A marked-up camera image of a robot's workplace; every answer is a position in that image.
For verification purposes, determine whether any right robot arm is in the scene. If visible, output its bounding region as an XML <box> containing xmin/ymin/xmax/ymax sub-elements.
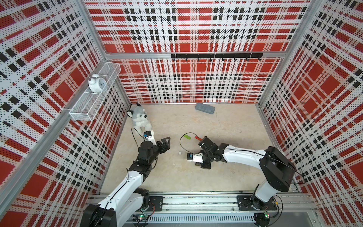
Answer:
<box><xmin>187</xmin><ymin>137</ymin><xmax>296</xmax><ymax>211</ymax></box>

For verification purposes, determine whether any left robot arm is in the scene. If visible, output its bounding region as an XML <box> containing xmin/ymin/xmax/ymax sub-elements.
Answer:
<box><xmin>80</xmin><ymin>136</ymin><xmax>170</xmax><ymax>227</ymax></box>

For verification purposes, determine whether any husky plush toy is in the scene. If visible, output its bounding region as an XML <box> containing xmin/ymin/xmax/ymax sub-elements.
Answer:
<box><xmin>127</xmin><ymin>103</ymin><xmax>152</xmax><ymax>134</ymax></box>

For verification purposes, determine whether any grey rectangular box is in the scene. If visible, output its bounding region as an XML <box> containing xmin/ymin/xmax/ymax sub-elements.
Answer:
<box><xmin>195</xmin><ymin>103</ymin><xmax>215</xmax><ymax>114</ymax></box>

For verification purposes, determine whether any white alarm clock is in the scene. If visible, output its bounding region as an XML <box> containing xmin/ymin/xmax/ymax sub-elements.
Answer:
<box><xmin>88</xmin><ymin>74</ymin><xmax>108</xmax><ymax>94</ymax></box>

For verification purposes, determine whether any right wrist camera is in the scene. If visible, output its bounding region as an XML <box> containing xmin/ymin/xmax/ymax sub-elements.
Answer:
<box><xmin>187</xmin><ymin>153</ymin><xmax>203</xmax><ymax>163</ymax></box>

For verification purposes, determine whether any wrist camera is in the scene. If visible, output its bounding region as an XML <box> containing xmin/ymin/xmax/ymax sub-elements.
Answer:
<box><xmin>187</xmin><ymin>153</ymin><xmax>203</xmax><ymax>163</ymax></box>
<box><xmin>143</xmin><ymin>130</ymin><xmax>156</xmax><ymax>145</ymax></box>

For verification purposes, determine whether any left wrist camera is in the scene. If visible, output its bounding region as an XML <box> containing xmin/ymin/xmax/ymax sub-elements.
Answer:
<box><xmin>143</xmin><ymin>130</ymin><xmax>156</xmax><ymax>145</ymax></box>

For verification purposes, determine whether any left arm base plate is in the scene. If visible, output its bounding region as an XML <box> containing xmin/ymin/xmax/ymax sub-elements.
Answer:
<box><xmin>146</xmin><ymin>196</ymin><xmax>164</xmax><ymax>212</ymax></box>

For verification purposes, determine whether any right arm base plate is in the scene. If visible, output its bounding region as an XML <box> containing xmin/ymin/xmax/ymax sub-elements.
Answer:
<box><xmin>237</xmin><ymin>195</ymin><xmax>277</xmax><ymax>211</ymax></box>

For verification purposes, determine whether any white wire basket shelf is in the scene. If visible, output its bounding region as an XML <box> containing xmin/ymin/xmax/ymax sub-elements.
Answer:
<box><xmin>70</xmin><ymin>62</ymin><xmax>121</xmax><ymax>122</ymax></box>

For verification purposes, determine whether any black hook rail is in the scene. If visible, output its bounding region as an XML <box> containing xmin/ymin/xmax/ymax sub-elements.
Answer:
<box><xmin>171</xmin><ymin>53</ymin><xmax>263</xmax><ymax>60</ymax></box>

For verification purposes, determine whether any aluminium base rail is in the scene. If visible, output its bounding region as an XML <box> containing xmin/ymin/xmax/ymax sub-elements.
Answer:
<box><xmin>150</xmin><ymin>192</ymin><xmax>318</xmax><ymax>214</ymax></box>

